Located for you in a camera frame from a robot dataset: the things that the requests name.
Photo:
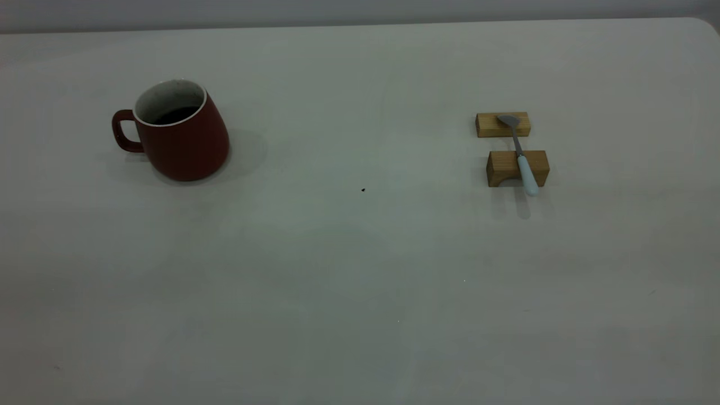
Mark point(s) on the flat rectangular wooden block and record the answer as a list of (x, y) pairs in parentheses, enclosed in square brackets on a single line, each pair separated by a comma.
[(486, 125)]

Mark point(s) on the red ceramic mug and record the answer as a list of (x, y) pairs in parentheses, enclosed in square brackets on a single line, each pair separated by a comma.
[(185, 149)]

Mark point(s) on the arched wooden block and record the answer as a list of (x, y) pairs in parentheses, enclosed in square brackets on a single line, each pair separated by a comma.
[(503, 164)]

